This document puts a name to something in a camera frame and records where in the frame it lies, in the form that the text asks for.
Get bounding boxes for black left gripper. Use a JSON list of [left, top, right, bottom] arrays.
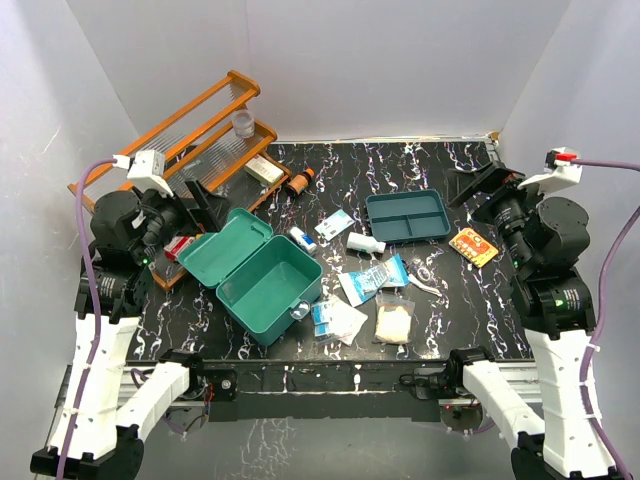
[[132, 177, 232, 263]]

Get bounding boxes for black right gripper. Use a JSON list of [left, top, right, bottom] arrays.
[[444, 159, 555, 269]]

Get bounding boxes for brown medicine bottle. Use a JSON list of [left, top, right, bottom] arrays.
[[286, 168, 315, 196]]

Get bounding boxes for black handled scissors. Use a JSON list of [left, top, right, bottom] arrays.
[[403, 261, 425, 285]]

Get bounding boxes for white plastic bottle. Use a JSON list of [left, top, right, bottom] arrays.
[[347, 232, 386, 254]]

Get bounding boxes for blue cotton swab bag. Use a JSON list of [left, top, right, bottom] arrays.
[[338, 254, 409, 307]]

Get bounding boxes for clear bag of gauze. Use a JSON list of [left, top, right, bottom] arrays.
[[311, 295, 368, 346]]

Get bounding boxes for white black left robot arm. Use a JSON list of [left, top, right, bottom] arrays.
[[30, 181, 230, 479]]

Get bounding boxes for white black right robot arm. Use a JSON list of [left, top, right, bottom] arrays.
[[445, 151, 631, 479]]

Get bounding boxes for red white medicine box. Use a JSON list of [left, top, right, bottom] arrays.
[[164, 236, 197, 262]]

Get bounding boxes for green medicine kit box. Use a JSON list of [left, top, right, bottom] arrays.
[[178, 208, 323, 346]]

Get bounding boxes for orange wooden shelf rack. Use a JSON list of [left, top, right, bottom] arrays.
[[67, 69, 293, 291]]

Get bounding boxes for teal divider tray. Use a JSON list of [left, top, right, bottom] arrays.
[[365, 189, 451, 243]]

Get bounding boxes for clear plastic cup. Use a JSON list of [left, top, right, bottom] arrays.
[[231, 109, 255, 139]]

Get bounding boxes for wrapped bandage roll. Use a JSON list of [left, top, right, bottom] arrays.
[[289, 226, 318, 256]]

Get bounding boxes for light blue sachet packet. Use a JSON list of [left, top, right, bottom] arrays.
[[315, 209, 355, 241]]

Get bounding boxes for bag of cotton balls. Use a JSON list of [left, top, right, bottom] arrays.
[[374, 292, 415, 345]]

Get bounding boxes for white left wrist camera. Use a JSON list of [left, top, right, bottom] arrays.
[[112, 149, 174, 198]]

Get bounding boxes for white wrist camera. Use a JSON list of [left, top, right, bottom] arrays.
[[517, 147, 582, 195], [112, 149, 174, 198]]

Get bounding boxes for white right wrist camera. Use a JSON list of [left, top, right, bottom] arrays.
[[517, 147, 582, 195]]

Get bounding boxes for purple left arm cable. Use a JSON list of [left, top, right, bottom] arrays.
[[53, 155, 132, 480]]

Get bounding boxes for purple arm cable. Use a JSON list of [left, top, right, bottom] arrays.
[[53, 155, 132, 480], [572, 157, 640, 480]]

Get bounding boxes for black front mounting rail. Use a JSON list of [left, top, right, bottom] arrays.
[[201, 360, 445, 422]]

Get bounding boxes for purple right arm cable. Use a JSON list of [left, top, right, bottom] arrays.
[[572, 157, 640, 480]]

